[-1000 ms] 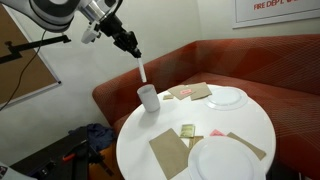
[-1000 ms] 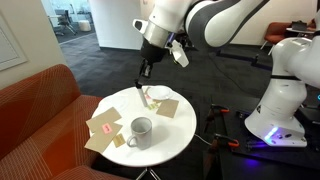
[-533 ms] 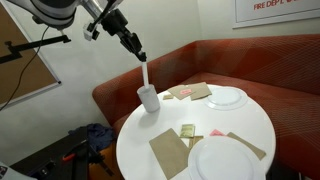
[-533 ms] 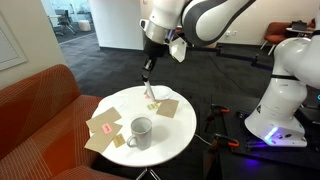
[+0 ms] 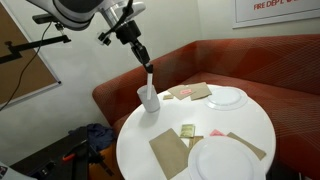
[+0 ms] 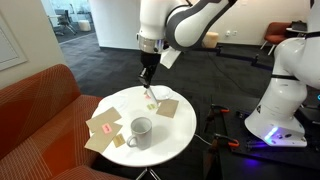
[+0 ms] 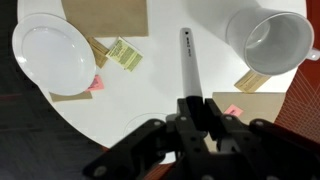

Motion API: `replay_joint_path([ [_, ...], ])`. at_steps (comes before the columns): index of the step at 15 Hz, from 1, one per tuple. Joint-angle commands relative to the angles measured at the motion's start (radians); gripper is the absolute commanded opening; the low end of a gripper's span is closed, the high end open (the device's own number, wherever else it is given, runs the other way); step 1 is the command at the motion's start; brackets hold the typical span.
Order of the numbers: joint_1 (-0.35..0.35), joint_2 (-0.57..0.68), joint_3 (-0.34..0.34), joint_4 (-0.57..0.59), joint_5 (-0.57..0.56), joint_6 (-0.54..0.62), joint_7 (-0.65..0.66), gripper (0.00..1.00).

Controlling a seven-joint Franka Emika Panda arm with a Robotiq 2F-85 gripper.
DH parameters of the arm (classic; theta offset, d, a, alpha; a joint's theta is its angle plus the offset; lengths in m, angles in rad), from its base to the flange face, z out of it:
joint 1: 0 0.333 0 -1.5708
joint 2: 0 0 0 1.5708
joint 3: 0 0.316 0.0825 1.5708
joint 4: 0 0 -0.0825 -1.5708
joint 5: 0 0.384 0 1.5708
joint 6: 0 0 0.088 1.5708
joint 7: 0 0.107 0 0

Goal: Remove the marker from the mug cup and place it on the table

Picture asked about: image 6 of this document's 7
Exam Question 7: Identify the yellow-green paper packet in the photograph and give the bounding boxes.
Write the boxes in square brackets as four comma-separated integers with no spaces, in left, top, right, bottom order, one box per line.
[146,102,159,111]

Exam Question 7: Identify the orange lounge chair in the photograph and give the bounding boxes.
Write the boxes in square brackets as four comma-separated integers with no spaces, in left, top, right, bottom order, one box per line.
[260,21,295,56]

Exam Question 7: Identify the white cube stool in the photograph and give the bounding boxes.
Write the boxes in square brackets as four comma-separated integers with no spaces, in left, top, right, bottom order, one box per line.
[77,19,92,33]

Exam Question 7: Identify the brown card with pink note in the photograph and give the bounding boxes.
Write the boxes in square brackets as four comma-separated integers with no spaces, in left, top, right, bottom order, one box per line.
[83,121,124,155]

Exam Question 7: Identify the large brown paper envelope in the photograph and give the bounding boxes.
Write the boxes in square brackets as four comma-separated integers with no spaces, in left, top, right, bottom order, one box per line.
[155,98,180,119]

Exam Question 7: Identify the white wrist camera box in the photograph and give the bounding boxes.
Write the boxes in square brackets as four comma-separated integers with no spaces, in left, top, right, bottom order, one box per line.
[159,46,183,70]

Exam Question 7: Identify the chrome table legs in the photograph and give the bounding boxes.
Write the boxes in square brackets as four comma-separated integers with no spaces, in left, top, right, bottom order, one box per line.
[135,166,162,180]

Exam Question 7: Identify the small tan paper packet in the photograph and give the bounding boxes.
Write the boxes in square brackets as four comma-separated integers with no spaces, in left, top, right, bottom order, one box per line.
[112,133,127,149]

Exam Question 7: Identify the pink sticky note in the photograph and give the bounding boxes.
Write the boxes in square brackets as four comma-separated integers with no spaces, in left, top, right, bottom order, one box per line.
[101,122,113,135]

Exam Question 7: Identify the cream cylindrical stool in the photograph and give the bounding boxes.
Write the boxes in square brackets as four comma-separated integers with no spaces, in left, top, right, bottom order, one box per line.
[202,31,220,49]

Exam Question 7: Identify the white plate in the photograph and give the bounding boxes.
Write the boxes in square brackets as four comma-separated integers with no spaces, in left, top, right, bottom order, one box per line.
[145,85,175,102]

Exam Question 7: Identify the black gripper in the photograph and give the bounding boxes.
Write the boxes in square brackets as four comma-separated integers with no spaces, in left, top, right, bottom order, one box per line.
[137,51,162,89]

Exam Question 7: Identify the white cable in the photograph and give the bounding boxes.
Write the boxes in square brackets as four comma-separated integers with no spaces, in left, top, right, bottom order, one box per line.
[193,133,215,147]

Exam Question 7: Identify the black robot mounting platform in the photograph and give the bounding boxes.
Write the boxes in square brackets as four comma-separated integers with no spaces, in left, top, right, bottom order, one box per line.
[212,95,320,172]

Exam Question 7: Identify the orange-handled bar clamp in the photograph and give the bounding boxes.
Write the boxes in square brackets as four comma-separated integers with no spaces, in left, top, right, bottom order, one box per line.
[203,103,231,133]
[203,132,241,168]

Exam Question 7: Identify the white ceramic mug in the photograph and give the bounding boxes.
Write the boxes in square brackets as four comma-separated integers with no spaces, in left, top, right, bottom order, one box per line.
[126,116,154,151]

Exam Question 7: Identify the grey office chair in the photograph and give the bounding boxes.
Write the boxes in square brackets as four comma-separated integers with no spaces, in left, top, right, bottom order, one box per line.
[54,8,78,37]

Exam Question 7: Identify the orange striped sofa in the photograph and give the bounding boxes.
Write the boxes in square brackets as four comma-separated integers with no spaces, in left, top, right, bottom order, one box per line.
[0,63,132,180]

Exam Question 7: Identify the white framed wall panel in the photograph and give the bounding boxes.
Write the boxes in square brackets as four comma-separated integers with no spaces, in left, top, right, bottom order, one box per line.
[0,12,29,72]

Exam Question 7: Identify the brown packet with pink label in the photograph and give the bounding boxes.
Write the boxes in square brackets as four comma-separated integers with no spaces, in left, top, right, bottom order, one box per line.
[85,106,123,134]

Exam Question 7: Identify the white marker with black cap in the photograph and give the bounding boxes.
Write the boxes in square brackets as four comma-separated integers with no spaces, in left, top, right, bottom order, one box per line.
[145,85,160,106]

